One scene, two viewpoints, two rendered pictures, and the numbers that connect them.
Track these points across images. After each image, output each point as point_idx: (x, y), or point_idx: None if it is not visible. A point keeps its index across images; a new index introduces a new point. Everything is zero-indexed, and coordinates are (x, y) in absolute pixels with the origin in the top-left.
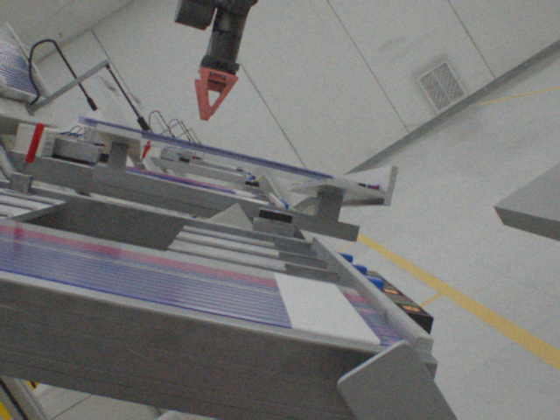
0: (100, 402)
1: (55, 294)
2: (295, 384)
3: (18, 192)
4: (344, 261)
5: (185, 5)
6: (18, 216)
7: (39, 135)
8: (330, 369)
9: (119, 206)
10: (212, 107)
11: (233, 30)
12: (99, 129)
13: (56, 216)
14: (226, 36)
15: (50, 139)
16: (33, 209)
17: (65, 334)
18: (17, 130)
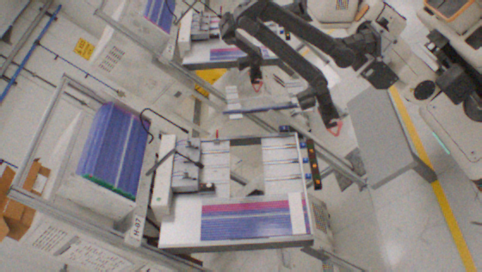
0: (237, 122)
1: (260, 243)
2: (294, 244)
3: (217, 145)
4: (302, 170)
5: (240, 65)
6: (229, 176)
7: (218, 132)
8: (299, 242)
9: (243, 138)
10: (257, 90)
11: (256, 65)
12: (231, 120)
13: None
14: (255, 68)
15: (189, 39)
16: (229, 165)
17: (262, 245)
18: (178, 44)
